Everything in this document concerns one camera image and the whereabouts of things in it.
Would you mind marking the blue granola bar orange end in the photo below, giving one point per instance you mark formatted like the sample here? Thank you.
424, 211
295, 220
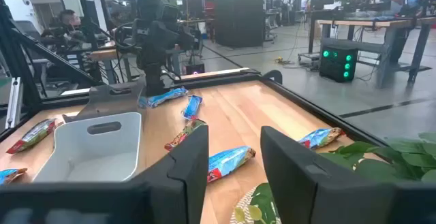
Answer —
12, 175

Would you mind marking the wooden workbench black legs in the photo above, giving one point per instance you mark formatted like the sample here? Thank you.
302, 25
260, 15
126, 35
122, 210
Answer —
357, 23

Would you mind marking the white plastic bin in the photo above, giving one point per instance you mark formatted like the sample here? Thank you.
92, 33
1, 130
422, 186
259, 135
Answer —
102, 162

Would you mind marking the green leafy plant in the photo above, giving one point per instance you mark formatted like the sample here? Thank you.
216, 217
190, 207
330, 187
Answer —
408, 159

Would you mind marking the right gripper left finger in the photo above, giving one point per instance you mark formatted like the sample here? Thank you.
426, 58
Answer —
184, 183

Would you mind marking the tall black cabinet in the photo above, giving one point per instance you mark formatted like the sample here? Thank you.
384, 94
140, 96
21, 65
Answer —
238, 13

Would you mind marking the wooden desk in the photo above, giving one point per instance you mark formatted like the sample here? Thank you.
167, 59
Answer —
102, 54

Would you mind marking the red yellow granola bar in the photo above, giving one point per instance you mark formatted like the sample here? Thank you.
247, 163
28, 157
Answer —
185, 133

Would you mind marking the black computer tower green lights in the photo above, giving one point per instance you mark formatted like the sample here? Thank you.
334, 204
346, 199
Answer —
337, 64

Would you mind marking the small black computer box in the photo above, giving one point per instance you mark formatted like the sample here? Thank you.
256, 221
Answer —
194, 69

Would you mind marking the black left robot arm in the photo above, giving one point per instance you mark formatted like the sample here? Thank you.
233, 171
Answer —
153, 47

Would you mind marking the silver aluminium bracket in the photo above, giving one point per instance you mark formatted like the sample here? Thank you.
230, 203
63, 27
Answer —
14, 101

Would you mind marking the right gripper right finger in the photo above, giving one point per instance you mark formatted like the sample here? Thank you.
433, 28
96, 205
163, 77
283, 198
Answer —
299, 190

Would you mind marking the black table frame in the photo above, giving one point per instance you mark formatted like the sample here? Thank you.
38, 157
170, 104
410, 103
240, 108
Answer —
306, 102

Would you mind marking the small blue crispy treat bar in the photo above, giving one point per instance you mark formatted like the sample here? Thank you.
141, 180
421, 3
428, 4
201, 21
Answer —
167, 97
192, 107

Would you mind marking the round woven mat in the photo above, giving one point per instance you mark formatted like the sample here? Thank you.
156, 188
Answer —
240, 200

